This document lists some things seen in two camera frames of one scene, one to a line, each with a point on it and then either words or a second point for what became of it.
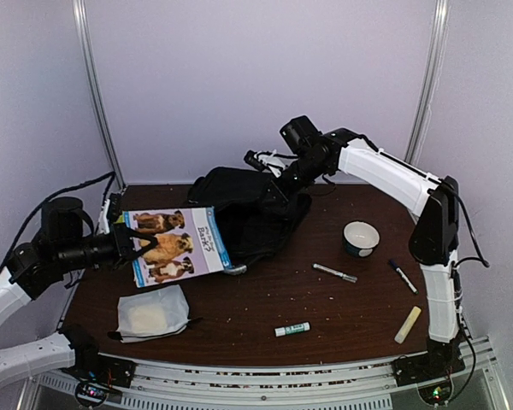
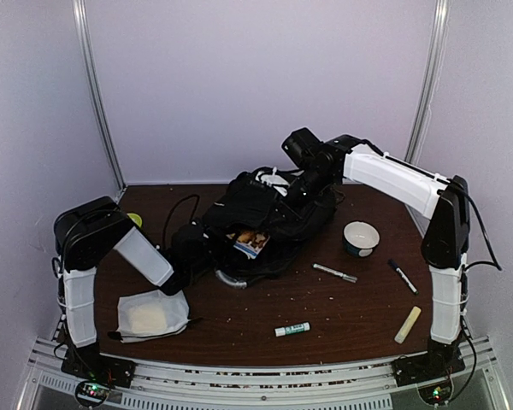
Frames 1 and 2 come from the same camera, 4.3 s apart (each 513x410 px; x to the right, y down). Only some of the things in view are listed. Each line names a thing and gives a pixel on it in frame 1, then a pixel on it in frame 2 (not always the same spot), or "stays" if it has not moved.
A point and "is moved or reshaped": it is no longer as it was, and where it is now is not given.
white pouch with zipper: (152, 313) stays
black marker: (404, 277) stays
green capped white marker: (343, 276) stays
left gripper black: (122, 246) -> (209, 231)
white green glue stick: (292, 329) stays
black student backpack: (257, 217) is moved or reshaped
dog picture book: (190, 244) -> (250, 243)
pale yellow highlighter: (408, 324) stays
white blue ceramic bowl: (360, 238) stays
